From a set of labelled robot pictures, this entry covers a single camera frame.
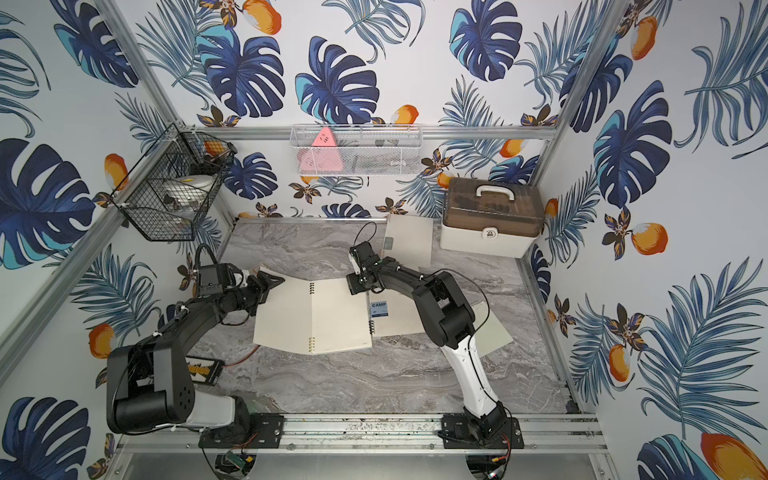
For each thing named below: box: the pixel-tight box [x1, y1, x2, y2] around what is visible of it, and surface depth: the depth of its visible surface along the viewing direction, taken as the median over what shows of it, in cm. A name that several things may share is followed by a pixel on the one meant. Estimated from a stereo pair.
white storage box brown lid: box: [440, 177, 545, 259], surface depth 102 cm
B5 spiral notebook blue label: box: [370, 288, 427, 336], surface depth 96 cm
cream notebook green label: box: [381, 214, 434, 272], surface depth 119 cm
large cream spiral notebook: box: [254, 266, 373, 354], surface depth 95 cm
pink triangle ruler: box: [297, 126, 345, 173], surface depth 92 cm
